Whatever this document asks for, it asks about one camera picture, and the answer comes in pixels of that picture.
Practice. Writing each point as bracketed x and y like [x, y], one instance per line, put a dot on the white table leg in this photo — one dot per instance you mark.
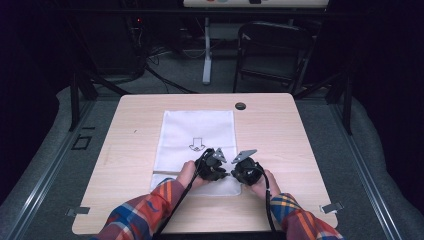
[207, 60]

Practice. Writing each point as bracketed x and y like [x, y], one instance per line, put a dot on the black metal stand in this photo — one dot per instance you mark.
[74, 106]

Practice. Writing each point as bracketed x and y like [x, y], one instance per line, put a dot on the white cloth bag arrow print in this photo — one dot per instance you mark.
[196, 126]

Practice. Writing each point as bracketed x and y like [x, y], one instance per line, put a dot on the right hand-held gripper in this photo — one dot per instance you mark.
[246, 171]

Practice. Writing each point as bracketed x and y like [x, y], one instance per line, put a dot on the black folding chair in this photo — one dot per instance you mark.
[273, 50]

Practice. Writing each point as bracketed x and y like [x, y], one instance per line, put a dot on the grey metal table clip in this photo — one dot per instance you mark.
[78, 211]
[331, 208]

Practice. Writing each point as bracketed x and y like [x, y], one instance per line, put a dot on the person's left hand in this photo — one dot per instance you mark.
[186, 173]

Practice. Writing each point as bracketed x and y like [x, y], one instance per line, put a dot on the black table grommet hole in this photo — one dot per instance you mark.
[240, 106]

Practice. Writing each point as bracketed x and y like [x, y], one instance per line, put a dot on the person's right hand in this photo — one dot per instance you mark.
[266, 186]

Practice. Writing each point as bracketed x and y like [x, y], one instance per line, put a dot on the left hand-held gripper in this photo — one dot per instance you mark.
[210, 168]

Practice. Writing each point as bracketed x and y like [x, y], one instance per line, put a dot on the dark cabinet with red light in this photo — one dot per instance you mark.
[113, 43]

